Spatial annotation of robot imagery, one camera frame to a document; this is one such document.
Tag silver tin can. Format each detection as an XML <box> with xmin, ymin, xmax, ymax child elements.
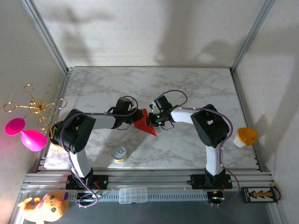
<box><xmin>111</xmin><ymin>146</ymin><xmax>128</xmax><ymax>164</ymax></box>

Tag black round disc gold rim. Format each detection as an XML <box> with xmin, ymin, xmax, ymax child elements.
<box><xmin>48</xmin><ymin>120</ymin><xmax>68</xmax><ymax>146</ymax></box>

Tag clear plastic organizer box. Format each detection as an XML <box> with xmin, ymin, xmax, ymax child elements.
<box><xmin>118</xmin><ymin>186</ymin><xmax>148</xmax><ymax>205</ymax></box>

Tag black controller board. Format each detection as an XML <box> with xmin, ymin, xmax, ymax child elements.
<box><xmin>77</xmin><ymin>191</ymin><xmax>103</xmax><ymax>203</ymax></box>
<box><xmin>207</xmin><ymin>190</ymin><xmax>227</xmax><ymax>203</ymax></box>

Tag orange and white cup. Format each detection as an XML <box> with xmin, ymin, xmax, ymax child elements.
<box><xmin>234</xmin><ymin>127</ymin><xmax>258</xmax><ymax>148</ymax></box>

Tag pink plastic goblet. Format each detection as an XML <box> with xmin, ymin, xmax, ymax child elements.
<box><xmin>4</xmin><ymin>118</ymin><xmax>48</xmax><ymax>153</ymax></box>

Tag black connector board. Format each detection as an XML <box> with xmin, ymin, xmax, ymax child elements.
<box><xmin>241</xmin><ymin>186</ymin><xmax>277</xmax><ymax>203</ymax></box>

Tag orange plush toy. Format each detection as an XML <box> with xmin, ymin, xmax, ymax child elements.
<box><xmin>17</xmin><ymin>190</ymin><xmax>70</xmax><ymax>223</ymax></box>

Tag aluminium rail bed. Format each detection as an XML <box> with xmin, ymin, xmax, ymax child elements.
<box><xmin>20</xmin><ymin>171</ymin><xmax>276</xmax><ymax>193</ymax></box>

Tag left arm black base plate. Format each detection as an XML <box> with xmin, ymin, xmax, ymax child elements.
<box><xmin>65</xmin><ymin>174</ymin><xmax>109</xmax><ymax>190</ymax></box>

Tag aluminium table side rail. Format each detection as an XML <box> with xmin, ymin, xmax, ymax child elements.
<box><xmin>230</xmin><ymin>69</ymin><xmax>263</xmax><ymax>173</ymax></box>
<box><xmin>35</xmin><ymin>70</ymin><xmax>72</xmax><ymax>173</ymax></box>

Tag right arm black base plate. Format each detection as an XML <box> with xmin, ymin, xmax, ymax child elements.
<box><xmin>190</xmin><ymin>174</ymin><xmax>233</xmax><ymax>189</ymax></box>

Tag grey slotted cable duct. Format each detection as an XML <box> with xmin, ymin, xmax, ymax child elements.
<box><xmin>76</xmin><ymin>189</ymin><xmax>210</xmax><ymax>202</ymax></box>

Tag gold wire rack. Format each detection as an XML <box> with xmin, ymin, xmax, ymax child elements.
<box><xmin>3</xmin><ymin>83</ymin><xmax>68</xmax><ymax>131</ymax></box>

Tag aluminium frame post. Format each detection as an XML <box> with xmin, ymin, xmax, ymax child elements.
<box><xmin>21</xmin><ymin>0</ymin><xmax>73</xmax><ymax>74</ymax></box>
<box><xmin>230</xmin><ymin>0</ymin><xmax>277</xmax><ymax>73</ymax></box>

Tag wire with yellow plug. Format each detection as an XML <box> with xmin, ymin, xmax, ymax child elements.
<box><xmin>270</xmin><ymin>183</ymin><xmax>282</xmax><ymax>201</ymax></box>

